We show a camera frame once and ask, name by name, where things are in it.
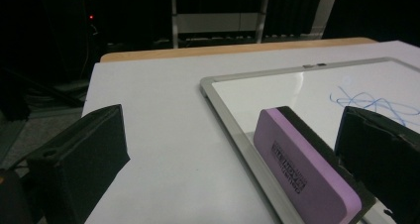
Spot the black cable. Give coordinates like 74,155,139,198
78,22,100,81

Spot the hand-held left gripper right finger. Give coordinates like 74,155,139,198
334,105,420,224

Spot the purple whiteboard eraser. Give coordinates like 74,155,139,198
253,106,377,224

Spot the silver framed whiteboard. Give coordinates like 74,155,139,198
199,56,420,224

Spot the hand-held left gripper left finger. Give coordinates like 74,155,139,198
25,103,131,224

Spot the metal stand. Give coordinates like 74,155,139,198
170,0,272,50

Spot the dark curtain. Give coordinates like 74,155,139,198
263,0,326,38

